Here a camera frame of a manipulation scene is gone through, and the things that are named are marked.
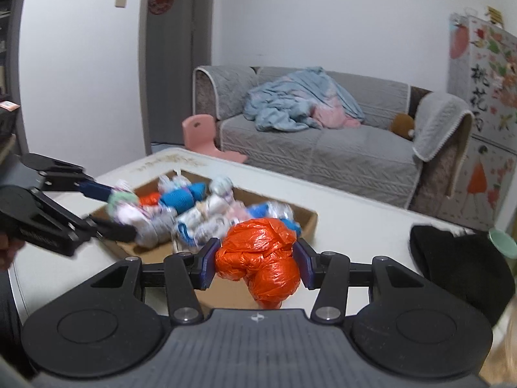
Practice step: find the white blue-striped socks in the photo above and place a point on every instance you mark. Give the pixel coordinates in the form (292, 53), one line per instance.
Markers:
(196, 226)

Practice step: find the blue sock with loop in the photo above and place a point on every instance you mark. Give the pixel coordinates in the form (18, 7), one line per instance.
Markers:
(256, 211)

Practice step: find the blue sock bundle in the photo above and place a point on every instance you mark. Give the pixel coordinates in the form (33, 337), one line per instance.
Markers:
(181, 198)

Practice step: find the dark shelf unit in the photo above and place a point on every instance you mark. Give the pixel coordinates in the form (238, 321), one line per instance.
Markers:
(10, 48)

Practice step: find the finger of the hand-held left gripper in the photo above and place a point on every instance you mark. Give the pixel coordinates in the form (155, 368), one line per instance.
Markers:
(95, 190)
(113, 232)

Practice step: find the blue and pink blanket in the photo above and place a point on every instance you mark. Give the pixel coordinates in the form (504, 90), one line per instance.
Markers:
(291, 105)

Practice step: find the pink white green sock bundle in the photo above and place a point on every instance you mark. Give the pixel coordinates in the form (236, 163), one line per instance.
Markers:
(121, 202)

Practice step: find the yellow item on cabinet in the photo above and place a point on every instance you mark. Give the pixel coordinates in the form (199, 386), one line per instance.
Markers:
(494, 16)

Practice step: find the white purple sock bundle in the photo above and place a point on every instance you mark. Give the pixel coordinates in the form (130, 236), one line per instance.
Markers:
(220, 189)

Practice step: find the pale green cup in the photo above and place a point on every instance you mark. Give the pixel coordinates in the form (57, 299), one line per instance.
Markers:
(504, 242)

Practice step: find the grey quilted armrest cover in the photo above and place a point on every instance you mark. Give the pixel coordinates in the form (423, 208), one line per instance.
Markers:
(222, 89)
(440, 125)

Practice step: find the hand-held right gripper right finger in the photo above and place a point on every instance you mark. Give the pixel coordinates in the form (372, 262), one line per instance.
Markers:
(303, 264)

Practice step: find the pink plastic chair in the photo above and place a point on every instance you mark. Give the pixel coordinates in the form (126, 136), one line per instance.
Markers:
(202, 133)

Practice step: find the grey door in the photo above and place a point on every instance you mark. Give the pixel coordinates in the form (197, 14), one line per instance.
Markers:
(169, 68)

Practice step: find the orange plastic bag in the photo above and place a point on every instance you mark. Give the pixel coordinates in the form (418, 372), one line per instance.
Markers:
(262, 258)

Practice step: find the clear plastic bag bundle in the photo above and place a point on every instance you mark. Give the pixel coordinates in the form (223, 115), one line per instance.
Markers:
(279, 211)

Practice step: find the brown plush toy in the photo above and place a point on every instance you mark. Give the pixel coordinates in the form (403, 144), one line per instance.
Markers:
(403, 127)

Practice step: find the shallow cardboard box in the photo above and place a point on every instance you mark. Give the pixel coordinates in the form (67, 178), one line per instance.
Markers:
(137, 250)

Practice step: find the grey sock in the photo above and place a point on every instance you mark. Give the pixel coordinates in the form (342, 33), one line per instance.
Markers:
(152, 232)

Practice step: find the red round door decoration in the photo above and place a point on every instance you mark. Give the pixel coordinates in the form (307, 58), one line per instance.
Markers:
(160, 0)

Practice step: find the grey quilted sofa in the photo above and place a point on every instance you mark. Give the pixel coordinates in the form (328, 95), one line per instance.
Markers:
(343, 157)

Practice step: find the person's left hand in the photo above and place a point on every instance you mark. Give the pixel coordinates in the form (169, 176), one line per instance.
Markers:
(6, 254)

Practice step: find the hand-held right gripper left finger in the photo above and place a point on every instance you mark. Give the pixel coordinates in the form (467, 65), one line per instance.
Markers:
(210, 264)

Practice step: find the white fluffy sock bundle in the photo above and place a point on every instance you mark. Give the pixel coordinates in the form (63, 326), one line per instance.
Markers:
(169, 184)

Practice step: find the black knitted cloth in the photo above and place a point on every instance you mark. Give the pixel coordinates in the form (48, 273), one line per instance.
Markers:
(456, 266)

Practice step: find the beige light switch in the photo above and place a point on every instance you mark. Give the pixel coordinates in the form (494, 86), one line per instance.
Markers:
(120, 1)

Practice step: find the floral printed cabinet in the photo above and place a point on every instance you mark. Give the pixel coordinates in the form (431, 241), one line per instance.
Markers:
(484, 129)

